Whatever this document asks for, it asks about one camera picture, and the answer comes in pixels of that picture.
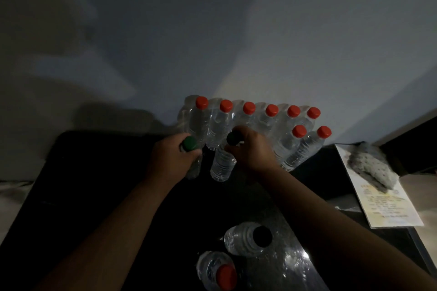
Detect person's left hand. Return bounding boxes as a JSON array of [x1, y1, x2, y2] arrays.
[[145, 133, 203, 187]]

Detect person's right hand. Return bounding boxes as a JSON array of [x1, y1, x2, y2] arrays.
[[224, 126, 282, 176]]

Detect person's right forearm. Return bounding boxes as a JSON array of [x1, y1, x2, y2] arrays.
[[263, 168, 437, 291]]

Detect person's left forearm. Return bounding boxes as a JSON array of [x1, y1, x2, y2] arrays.
[[34, 178, 171, 291]]

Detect black glossy table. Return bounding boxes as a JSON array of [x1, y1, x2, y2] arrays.
[[0, 130, 437, 291]]

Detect grey folded towel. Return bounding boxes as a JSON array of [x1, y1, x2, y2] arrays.
[[347, 141, 399, 192]]

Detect white printed paper sheet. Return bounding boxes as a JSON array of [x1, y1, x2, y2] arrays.
[[335, 144, 424, 229]]

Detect dark wood wardrobe unit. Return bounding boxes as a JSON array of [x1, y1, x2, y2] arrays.
[[375, 106, 437, 220]]

